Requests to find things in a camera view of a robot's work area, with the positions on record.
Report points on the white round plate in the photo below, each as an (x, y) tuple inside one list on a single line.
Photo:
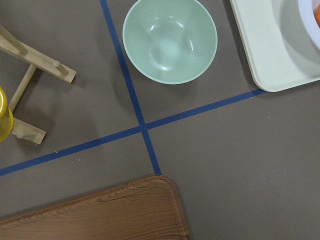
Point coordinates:
[(308, 11)]

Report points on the orange fruit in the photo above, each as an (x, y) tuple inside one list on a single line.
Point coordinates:
[(317, 15)]

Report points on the cream bear serving tray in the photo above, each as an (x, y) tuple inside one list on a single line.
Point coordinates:
[(278, 49)]

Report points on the green bowl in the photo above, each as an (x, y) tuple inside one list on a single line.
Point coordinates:
[(170, 41)]

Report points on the brown wooden cutting board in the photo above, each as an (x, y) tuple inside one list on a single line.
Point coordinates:
[(144, 209)]

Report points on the yellow mug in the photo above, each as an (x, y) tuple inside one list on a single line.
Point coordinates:
[(6, 117)]

